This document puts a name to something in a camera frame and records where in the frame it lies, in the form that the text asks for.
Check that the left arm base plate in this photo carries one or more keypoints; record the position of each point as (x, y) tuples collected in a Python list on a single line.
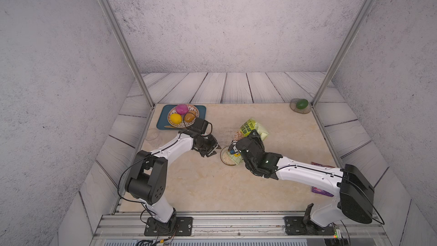
[(177, 226)]

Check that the clear plastic cup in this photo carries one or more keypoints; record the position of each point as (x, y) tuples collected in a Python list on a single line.
[(152, 134)]

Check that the yellow lemon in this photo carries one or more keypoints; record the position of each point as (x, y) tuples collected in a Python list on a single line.
[(176, 119)]

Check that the small grey dish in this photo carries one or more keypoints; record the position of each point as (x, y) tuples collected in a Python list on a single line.
[(293, 107)]

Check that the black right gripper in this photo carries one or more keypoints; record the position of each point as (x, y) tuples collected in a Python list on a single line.
[(255, 138)]

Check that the brown potato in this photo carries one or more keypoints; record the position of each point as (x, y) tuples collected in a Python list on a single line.
[(190, 116)]

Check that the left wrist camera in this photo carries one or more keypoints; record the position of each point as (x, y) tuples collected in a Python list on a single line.
[(200, 126)]

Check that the purple snack packet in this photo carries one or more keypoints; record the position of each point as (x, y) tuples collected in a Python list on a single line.
[(317, 190)]

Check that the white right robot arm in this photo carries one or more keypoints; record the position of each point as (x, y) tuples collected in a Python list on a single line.
[(352, 194)]

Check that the green avocado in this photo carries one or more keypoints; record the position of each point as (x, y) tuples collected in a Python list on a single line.
[(302, 104)]

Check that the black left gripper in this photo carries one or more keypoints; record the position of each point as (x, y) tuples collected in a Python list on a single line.
[(214, 144)]

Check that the green oats bag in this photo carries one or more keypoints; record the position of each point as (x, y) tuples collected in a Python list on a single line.
[(248, 127)]

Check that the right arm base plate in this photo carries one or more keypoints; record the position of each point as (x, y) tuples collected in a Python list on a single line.
[(303, 226)]

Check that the purple onion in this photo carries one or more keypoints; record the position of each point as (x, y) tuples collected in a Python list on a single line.
[(182, 109)]

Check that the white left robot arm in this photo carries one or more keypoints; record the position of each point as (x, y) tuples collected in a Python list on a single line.
[(147, 177)]

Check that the patterned fruit plate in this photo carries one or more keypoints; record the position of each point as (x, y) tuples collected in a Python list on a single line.
[(183, 124)]

